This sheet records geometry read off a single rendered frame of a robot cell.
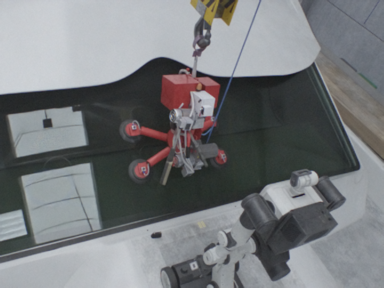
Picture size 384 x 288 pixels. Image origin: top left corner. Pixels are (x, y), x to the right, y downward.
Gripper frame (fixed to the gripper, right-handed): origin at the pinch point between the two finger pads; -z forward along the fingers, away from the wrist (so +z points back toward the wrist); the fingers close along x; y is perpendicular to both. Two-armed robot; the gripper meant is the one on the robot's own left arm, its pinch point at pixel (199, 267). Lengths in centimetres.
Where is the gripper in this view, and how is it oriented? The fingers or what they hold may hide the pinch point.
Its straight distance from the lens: 219.8
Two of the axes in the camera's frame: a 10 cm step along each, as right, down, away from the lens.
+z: 3.1, -5.2, -8.0
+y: -8.9, 1.4, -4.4
